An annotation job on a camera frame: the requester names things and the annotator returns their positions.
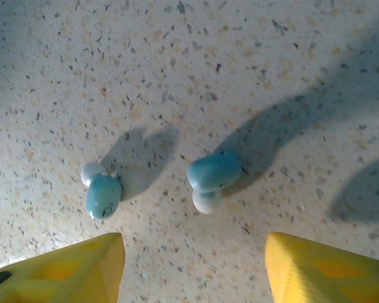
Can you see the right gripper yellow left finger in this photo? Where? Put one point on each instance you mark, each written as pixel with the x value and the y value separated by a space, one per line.
pixel 60 274

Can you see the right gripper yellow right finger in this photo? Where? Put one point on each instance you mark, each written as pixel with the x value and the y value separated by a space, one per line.
pixel 319 274

